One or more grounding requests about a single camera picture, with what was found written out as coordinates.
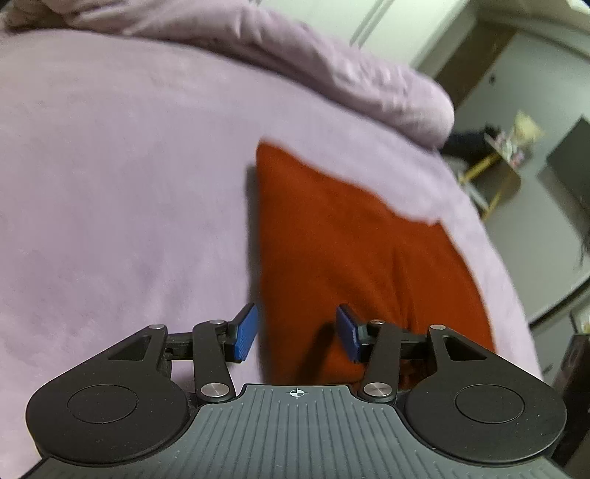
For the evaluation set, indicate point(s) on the brown door frame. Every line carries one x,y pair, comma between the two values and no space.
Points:
474,64

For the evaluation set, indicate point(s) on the yellow side shelf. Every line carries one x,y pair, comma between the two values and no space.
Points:
491,177

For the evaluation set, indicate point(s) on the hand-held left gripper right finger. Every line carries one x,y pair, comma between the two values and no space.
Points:
349,334

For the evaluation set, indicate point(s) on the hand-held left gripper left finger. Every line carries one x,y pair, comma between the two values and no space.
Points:
244,334

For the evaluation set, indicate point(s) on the white wardrobe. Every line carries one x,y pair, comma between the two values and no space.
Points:
368,23

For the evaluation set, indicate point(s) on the rust red knit cardigan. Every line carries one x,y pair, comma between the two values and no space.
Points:
350,258

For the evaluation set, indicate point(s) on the crumpled lilac duvet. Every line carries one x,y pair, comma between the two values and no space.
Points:
332,73

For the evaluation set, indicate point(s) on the black cloth pile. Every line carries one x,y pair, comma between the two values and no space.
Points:
465,142

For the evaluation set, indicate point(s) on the wrapped flower bouquet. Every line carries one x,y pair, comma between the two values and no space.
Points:
525,131

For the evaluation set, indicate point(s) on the dark wall screen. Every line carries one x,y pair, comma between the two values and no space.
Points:
571,166

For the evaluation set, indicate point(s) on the purple bed blanket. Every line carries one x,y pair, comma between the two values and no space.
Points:
120,184

